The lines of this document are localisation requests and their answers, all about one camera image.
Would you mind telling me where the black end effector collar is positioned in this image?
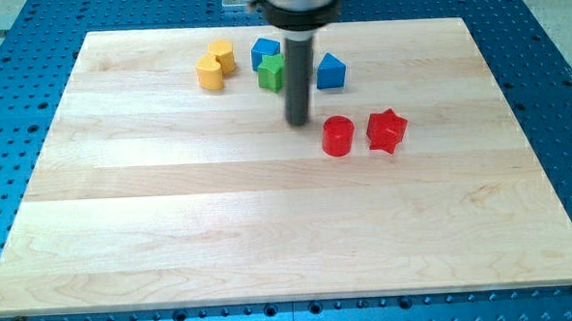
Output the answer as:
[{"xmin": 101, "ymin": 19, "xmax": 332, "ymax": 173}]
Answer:
[{"xmin": 258, "ymin": 0, "xmax": 341, "ymax": 33}]

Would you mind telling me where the red star block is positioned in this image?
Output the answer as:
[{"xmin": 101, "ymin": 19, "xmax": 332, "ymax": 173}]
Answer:
[{"xmin": 366, "ymin": 108, "xmax": 408, "ymax": 154}]

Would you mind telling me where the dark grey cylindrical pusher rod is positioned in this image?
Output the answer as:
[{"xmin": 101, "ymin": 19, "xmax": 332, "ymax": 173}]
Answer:
[{"xmin": 284, "ymin": 38, "xmax": 314, "ymax": 127}]

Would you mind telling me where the yellow hexagon block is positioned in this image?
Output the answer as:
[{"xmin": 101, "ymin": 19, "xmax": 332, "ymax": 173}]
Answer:
[{"xmin": 208, "ymin": 40, "xmax": 236, "ymax": 74}]

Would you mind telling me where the green star block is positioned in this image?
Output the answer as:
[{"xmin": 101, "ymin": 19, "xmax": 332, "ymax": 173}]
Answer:
[{"xmin": 257, "ymin": 53, "xmax": 285, "ymax": 93}]

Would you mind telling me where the blue triangle block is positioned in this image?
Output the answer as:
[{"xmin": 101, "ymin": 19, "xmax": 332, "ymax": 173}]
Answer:
[{"xmin": 316, "ymin": 53, "xmax": 347, "ymax": 89}]

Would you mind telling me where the light wooden board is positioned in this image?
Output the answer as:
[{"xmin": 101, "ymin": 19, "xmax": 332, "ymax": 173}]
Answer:
[{"xmin": 0, "ymin": 17, "xmax": 572, "ymax": 317}]

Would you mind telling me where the blue cube block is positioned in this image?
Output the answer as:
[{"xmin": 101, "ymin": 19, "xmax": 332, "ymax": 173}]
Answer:
[{"xmin": 250, "ymin": 38, "xmax": 280, "ymax": 72}]

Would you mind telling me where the red cylinder block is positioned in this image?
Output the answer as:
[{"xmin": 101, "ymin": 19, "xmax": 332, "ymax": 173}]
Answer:
[{"xmin": 322, "ymin": 115, "xmax": 355, "ymax": 157}]

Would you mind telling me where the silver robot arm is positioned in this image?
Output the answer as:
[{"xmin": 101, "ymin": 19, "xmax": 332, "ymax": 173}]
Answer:
[{"xmin": 244, "ymin": 0, "xmax": 341, "ymax": 127}]

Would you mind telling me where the yellow heart block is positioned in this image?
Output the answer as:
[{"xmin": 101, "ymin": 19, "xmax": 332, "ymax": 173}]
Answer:
[{"xmin": 196, "ymin": 52, "xmax": 224, "ymax": 90}]

